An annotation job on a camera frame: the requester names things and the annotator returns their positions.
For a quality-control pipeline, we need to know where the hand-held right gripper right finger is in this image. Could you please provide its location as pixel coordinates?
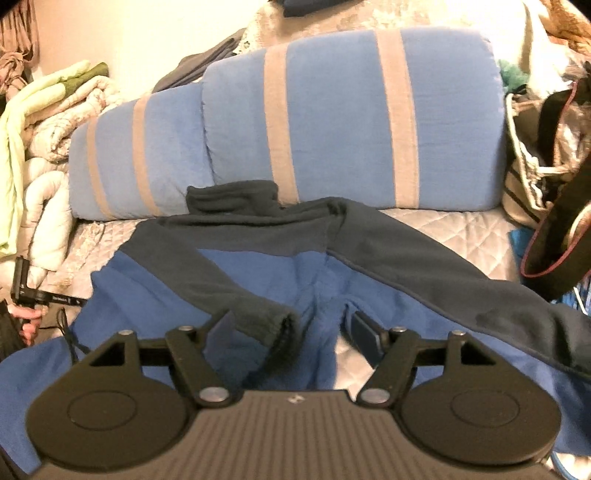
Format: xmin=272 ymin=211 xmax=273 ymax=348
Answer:
xmin=347 ymin=311 xmax=499 ymax=408

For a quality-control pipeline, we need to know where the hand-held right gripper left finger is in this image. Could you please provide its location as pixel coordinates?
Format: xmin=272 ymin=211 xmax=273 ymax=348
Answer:
xmin=90 ymin=310 xmax=241 ymax=408

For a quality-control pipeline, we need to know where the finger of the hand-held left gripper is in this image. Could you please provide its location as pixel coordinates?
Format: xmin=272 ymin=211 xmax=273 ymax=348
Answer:
xmin=36 ymin=290 xmax=85 ymax=306

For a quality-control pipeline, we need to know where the blue fleece jacket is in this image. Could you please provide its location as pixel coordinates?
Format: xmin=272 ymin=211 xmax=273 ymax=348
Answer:
xmin=0 ymin=181 xmax=591 ymax=462

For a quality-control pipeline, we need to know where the person's left hand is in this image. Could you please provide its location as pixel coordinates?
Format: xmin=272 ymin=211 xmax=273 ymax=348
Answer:
xmin=9 ymin=305 xmax=47 ymax=346

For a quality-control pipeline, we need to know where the white quilted comforter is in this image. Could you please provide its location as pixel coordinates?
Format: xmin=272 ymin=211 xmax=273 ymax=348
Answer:
xmin=0 ymin=76 xmax=125 ymax=287

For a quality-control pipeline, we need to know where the light green blanket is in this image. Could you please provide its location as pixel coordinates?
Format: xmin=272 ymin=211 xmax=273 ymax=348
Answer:
xmin=0 ymin=60 xmax=93 ymax=259

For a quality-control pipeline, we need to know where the small blue cloth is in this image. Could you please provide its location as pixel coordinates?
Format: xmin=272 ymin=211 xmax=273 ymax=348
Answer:
xmin=508 ymin=228 xmax=529 ymax=273

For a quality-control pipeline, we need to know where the small blue striped pillow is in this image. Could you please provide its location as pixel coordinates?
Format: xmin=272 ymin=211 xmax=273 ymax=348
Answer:
xmin=68 ymin=85 xmax=218 ymax=221

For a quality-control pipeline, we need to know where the dark green cloth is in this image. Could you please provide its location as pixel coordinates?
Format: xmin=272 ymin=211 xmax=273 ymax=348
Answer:
xmin=65 ymin=62 xmax=109 ymax=93

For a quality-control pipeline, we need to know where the striped tote bag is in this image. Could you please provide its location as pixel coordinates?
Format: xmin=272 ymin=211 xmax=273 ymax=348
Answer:
xmin=501 ymin=90 xmax=591 ymax=229

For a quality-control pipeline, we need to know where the large blue striped pillow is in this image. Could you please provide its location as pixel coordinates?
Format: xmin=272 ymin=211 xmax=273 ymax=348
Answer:
xmin=202 ymin=27 xmax=505 ymax=212

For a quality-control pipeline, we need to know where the black bag with red trim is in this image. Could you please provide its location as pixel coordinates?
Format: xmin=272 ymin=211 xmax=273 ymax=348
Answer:
xmin=519 ymin=78 xmax=591 ymax=303

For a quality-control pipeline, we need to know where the beige curtain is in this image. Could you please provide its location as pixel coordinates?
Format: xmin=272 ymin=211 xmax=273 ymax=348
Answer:
xmin=0 ymin=4 xmax=40 ymax=97

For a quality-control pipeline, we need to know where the grey cloth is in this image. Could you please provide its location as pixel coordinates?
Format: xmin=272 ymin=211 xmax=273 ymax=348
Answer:
xmin=152 ymin=28 xmax=247 ymax=93

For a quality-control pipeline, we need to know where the teal fuzzy cloth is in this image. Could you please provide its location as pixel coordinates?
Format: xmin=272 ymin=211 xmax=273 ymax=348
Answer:
xmin=499 ymin=60 xmax=529 ymax=93

